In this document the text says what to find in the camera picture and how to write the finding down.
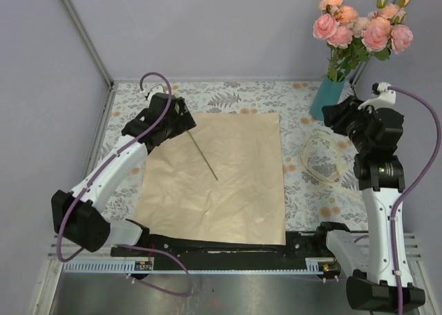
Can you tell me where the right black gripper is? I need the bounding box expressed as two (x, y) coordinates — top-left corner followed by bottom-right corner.
(320, 95), (376, 153)

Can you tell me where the cream printed ribbon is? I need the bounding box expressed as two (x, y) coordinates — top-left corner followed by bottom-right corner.
(300, 130), (361, 201)

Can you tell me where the orange beige wrapping paper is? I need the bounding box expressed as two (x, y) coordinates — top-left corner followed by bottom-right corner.
(135, 113), (286, 245)

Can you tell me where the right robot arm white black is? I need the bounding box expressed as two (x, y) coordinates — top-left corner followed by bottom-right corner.
(314, 96), (425, 314)

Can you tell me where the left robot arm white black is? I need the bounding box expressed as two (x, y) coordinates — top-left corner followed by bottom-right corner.
(51, 93), (196, 256)

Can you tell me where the teal cylindrical vase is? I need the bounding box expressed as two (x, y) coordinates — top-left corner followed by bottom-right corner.
(309, 76), (345, 121)

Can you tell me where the floral patterned table mat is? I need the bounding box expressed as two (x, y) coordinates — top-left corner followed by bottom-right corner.
(96, 81), (368, 231)

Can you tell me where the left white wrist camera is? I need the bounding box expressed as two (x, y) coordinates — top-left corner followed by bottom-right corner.
(145, 84), (169, 101)

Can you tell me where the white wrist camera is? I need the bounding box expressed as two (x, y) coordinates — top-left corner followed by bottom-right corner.
(145, 84), (169, 101)
(358, 82), (396, 110)

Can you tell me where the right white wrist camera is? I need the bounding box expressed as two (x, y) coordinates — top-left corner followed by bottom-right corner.
(358, 82), (396, 110)

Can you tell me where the left aluminium frame post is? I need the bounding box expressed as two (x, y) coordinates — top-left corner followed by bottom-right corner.
(60, 0), (114, 88)

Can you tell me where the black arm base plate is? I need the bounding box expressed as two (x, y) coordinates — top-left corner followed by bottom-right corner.
(135, 231), (334, 258)

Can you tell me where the white slotted cable duct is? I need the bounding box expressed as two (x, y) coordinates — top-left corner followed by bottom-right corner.
(64, 253), (340, 275)

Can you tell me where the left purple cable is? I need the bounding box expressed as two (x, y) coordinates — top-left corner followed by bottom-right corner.
(57, 72), (194, 298)

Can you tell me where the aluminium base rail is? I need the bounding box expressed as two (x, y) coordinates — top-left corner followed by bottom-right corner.
(48, 231), (423, 261)

